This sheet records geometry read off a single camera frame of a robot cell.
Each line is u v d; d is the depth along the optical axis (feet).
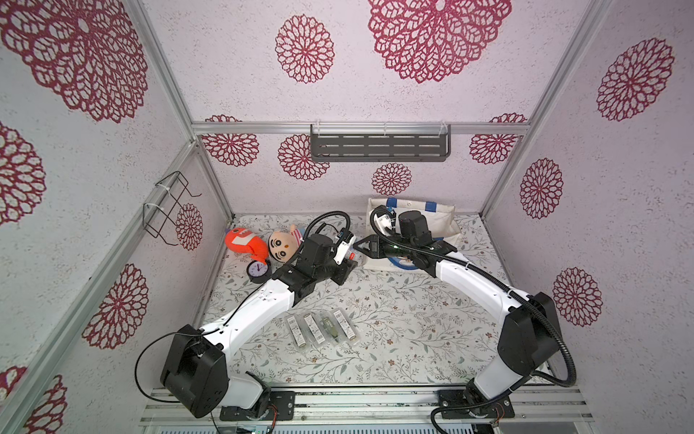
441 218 3.13
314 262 1.98
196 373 1.33
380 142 3.15
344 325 2.87
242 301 1.64
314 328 2.85
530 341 1.46
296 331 2.81
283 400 2.45
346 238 2.25
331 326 2.87
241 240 3.31
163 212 2.47
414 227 2.06
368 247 2.43
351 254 2.57
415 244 2.09
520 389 1.85
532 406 2.48
